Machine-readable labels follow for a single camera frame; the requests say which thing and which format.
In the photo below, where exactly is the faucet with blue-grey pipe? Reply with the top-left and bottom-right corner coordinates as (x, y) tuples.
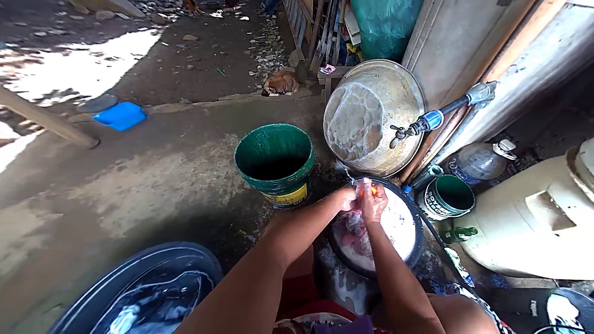
(389, 81), (497, 149)

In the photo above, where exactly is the large cream plastic barrel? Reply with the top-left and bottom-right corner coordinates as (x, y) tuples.
(453, 138), (594, 281)

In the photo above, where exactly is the blue plastic container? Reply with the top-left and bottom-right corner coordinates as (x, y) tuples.
(93, 101), (148, 132)

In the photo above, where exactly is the grey plastic pipe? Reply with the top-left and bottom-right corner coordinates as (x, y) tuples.
(411, 164), (445, 190)

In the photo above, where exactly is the stack of wooden slats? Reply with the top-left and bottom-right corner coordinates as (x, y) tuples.
(282, 0), (352, 74)

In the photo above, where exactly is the person's left forearm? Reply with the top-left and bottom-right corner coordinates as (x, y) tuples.
(173, 186), (351, 334)

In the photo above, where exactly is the clear plastic water jug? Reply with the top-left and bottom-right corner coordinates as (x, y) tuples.
(445, 139), (518, 187)

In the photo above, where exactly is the person's body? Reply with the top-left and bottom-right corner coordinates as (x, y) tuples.
(273, 299), (388, 334)

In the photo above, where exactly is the green bucket with yellow label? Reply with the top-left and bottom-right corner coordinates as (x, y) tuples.
(234, 123), (316, 209)

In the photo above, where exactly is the green plastic sack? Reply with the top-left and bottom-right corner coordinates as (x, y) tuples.
(350, 0), (425, 63)

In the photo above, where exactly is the wooden pole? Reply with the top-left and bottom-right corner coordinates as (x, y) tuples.
(0, 85), (100, 150)

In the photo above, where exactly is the wet pinkish cloth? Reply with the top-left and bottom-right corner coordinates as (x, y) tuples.
(333, 211), (376, 258)

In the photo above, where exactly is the brown wooden post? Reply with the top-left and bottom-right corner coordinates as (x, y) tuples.
(399, 0), (568, 185)

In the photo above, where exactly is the small wooden bench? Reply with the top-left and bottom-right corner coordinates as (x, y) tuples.
(317, 65), (354, 103)

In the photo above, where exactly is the small green bucket, white print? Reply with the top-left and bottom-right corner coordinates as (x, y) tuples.
(418, 174), (476, 221)

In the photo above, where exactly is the round black basin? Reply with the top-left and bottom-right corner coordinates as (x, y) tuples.
(328, 175), (424, 280)

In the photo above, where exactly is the person's right forearm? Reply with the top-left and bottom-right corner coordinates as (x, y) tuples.
(366, 221), (447, 334)

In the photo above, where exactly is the black bucket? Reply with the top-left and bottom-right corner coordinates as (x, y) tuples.
(487, 287), (594, 334)

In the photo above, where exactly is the brown dog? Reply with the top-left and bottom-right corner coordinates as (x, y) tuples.
(261, 70), (301, 97)

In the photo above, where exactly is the white green packet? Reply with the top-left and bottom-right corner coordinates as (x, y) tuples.
(444, 247), (476, 289)

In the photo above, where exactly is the green glass bottle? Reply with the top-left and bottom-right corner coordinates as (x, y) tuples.
(441, 226), (479, 245)

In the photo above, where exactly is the large dark blue tub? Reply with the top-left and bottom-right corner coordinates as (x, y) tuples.
(46, 241), (224, 334)

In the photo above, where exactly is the person's right hand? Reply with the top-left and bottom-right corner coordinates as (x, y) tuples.
(359, 178), (389, 225)

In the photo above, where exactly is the person's left hand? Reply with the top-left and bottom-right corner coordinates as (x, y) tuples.
(340, 185), (364, 212)

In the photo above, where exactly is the large dented metal basin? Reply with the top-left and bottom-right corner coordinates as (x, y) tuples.
(323, 59), (427, 178)

